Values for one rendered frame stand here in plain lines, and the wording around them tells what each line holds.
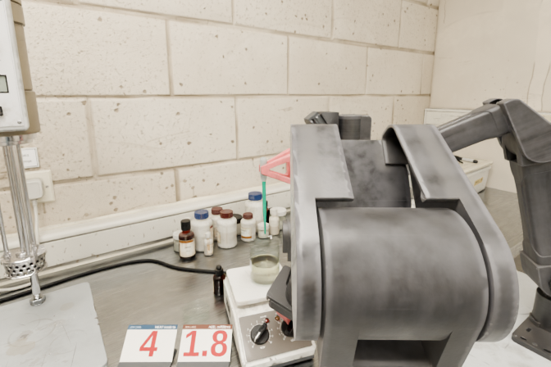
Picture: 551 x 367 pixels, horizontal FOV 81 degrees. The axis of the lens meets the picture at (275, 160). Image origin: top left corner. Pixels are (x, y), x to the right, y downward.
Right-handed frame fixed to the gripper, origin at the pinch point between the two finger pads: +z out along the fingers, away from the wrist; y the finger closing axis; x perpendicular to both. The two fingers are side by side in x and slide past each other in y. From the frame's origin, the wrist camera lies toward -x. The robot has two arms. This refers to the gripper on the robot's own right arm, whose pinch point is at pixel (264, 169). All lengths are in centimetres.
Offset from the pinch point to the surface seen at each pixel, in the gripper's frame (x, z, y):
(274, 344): 28.0, 1.6, 11.6
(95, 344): 30.7, 31.8, -0.9
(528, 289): 32, -62, 9
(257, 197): 19.1, -8.9, -41.9
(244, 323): 25.8, 5.9, 7.9
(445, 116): -3, -121, -80
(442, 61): -31, -123, -88
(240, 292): 23.0, 5.6, 2.7
